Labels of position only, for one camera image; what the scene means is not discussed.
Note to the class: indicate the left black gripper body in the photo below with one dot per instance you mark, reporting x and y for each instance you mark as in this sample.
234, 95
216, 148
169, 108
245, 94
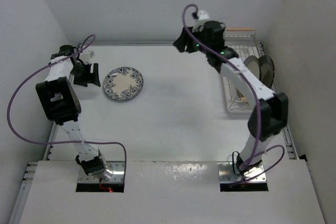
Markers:
82, 74

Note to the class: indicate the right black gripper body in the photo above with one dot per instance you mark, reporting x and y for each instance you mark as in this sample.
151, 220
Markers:
192, 46

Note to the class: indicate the blue floral ceramic plate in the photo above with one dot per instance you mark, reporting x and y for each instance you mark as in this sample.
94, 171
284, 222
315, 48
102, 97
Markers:
123, 83

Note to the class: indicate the brown rim cream plate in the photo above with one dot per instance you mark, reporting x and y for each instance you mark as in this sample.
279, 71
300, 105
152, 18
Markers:
253, 66

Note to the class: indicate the black patterned rim plate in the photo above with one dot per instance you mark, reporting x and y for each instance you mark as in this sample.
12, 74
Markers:
267, 69

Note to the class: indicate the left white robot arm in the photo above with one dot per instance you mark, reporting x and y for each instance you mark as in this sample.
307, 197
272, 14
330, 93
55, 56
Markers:
62, 106

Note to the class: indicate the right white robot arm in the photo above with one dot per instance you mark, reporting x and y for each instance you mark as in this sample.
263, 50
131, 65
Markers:
269, 109

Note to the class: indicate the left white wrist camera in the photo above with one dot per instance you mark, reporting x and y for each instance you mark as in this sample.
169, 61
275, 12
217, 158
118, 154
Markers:
85, 57

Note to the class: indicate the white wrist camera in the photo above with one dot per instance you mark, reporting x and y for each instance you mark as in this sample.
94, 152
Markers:
85, 57
201, 17

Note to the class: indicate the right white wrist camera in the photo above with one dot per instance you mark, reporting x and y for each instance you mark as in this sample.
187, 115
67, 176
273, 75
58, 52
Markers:
201, 17

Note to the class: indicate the white wire dish rack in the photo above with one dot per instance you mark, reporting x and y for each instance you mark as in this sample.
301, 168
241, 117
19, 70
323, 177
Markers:
243, 41

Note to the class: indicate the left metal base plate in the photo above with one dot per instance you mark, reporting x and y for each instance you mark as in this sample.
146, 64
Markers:
116, 168

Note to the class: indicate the metal base plate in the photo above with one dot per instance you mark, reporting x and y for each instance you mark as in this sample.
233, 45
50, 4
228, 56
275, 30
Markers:
255, 175
116, 168

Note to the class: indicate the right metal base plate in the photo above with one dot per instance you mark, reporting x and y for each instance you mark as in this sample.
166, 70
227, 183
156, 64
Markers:
255, 175

